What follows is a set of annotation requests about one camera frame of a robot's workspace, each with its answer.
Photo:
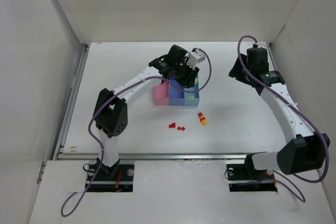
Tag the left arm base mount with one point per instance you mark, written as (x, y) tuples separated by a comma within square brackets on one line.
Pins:
[(115, 179)]

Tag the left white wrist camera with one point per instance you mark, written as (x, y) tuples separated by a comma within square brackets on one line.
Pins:
[(195, 57)]

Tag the pink container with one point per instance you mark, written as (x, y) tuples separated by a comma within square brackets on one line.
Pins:
[(161, 94)]

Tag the metal front rail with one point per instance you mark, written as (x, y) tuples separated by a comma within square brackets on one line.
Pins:
[(152, 156)]

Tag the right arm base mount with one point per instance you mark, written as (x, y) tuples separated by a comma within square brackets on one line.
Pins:
[(243, 177)]

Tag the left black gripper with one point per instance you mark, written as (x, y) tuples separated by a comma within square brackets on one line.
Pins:
[(187, 74)]

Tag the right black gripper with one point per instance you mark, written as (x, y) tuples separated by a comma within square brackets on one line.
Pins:
[(238, 70)]

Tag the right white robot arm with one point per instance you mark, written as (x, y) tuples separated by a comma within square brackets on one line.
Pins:
[(304, 149)]

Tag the light blue container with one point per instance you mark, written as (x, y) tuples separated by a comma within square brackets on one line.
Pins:
[(192, 91)]

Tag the red yellow orange lego stack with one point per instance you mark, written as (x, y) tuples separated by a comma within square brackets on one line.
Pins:
[(202, 118)]

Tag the dark blue container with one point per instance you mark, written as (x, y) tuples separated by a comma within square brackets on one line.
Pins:
[(176, 94)]

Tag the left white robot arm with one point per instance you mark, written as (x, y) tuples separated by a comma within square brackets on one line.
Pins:
[(111, 111)]

